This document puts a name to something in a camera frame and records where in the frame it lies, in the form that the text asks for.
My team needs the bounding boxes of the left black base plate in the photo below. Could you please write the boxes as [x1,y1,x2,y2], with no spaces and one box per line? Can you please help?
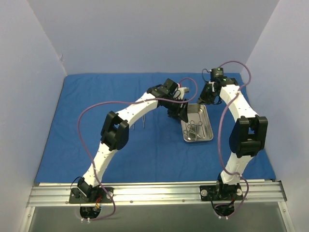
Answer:
[69,186,112,204]

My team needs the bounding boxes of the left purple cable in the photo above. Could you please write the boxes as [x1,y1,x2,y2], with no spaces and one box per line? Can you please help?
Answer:
[77,77,198,220]

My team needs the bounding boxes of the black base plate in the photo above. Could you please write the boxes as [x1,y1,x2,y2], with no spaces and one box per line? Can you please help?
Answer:
[199,185,243,202]
[69,186,112,204]

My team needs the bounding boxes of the aluminium front rail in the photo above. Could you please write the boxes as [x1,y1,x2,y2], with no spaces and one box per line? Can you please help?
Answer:
[27,179,287,207]

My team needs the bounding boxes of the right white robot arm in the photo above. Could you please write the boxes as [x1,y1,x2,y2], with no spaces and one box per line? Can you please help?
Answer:
[197,67,268,200]

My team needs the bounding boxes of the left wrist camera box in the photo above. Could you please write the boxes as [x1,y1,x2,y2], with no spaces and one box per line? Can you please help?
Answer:
[173,86,190,100]

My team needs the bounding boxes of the steel instrument tray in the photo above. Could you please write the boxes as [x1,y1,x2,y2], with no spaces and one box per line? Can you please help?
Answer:
[181,103,213,143]

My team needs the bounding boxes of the steel forceps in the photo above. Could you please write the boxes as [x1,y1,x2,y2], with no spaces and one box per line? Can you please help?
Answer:
[188,120,203,138]

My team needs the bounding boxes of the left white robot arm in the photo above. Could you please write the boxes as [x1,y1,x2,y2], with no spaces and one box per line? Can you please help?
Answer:
[77,79,189,203]

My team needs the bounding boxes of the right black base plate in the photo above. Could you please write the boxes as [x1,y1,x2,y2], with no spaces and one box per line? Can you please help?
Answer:
[199,185,243,202]

